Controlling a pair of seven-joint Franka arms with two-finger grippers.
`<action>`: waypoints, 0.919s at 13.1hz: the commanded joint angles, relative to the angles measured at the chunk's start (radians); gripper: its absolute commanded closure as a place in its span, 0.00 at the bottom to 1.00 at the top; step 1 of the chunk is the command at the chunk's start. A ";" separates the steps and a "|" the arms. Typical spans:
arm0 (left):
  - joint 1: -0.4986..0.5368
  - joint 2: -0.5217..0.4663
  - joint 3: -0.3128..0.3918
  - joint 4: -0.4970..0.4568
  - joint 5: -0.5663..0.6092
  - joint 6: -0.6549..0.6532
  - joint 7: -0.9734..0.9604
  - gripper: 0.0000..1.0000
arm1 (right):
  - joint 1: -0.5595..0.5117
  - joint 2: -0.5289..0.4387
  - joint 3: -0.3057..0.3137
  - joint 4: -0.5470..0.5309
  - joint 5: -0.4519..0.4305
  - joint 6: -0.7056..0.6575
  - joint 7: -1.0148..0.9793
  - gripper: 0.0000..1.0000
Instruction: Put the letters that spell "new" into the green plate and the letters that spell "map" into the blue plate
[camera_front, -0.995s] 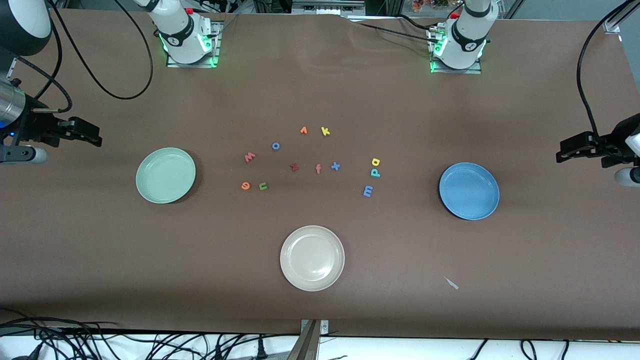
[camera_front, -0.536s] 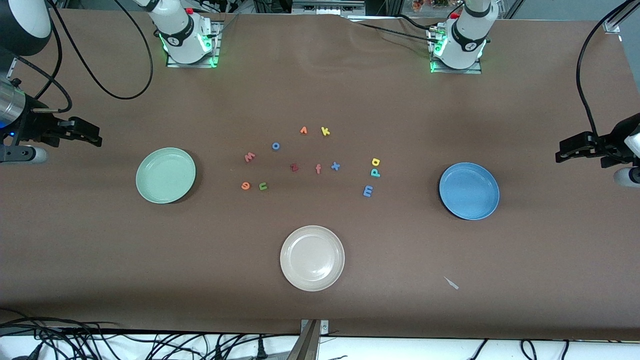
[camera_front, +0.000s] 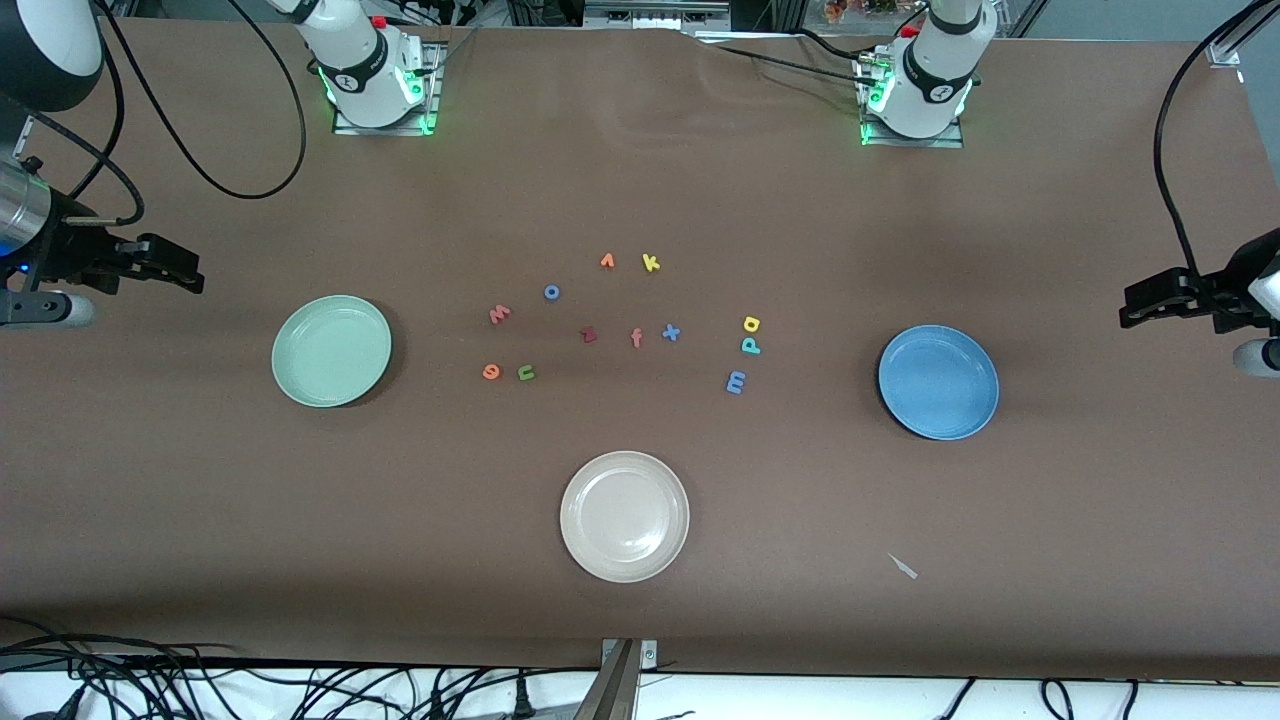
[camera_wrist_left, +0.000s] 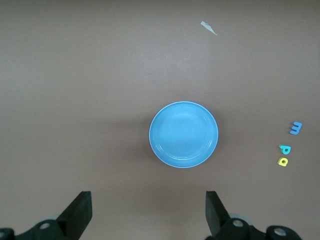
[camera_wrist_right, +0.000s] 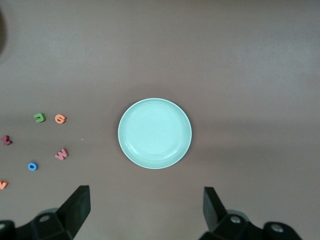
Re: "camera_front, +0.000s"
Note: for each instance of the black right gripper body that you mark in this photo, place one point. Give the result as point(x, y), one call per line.
point(70, 252)

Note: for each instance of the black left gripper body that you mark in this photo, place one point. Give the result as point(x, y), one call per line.
point(1222, 291)

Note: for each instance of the pink letter m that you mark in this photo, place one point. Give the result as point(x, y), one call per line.
point(499, 314)

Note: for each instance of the teal letter p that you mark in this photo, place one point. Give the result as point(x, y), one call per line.
point(746, 346)

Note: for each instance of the blue letter m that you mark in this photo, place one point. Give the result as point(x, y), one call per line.
point(736, 382)

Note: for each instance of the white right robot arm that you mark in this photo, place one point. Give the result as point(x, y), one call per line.
point(362, 78)

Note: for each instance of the green plate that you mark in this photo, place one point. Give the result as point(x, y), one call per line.
point(331, 351)

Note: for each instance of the blue plate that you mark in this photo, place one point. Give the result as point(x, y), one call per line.
point(938, 382)

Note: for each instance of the white paper scrap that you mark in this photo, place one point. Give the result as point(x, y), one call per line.
point(903, 567)

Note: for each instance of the colourful small items pile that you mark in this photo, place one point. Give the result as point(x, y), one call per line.
point(850, 10)

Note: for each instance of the blue letter x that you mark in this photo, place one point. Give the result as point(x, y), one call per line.
point(671, 333)

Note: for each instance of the beige plate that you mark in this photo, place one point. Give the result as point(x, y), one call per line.
point(624, 516)

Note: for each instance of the grey metal box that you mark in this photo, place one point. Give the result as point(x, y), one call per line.
point(650, 15)

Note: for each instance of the grey metal strut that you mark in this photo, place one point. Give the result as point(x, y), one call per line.
point(610, 695)

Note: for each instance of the aluminium table frame rail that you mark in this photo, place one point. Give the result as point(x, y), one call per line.
point(27, 135)

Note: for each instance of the aluminium frame post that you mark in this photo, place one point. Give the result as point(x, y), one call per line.
point(1225, 50)

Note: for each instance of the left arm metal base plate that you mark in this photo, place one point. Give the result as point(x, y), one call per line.
point(950, 143)

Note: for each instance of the metal table edge bracket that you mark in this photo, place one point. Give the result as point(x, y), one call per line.
point(648, 655)

